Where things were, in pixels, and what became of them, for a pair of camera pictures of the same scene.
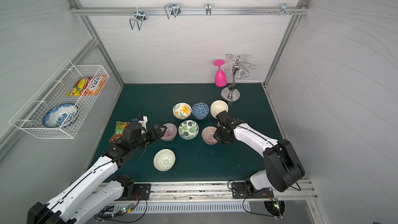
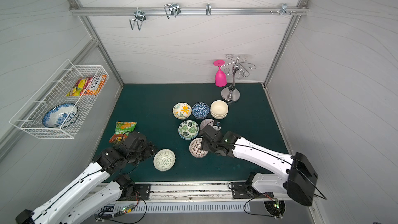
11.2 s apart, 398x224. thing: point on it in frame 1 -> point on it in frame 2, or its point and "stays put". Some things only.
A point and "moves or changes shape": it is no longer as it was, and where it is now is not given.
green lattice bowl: x=164 y=159 stays put
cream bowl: x=217 y=107 stays put
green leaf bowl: x=188 y=129 stays put
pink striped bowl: x=208 y=135 moves or changes shape
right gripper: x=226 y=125 -> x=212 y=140
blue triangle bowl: x=200 y=110 stays put
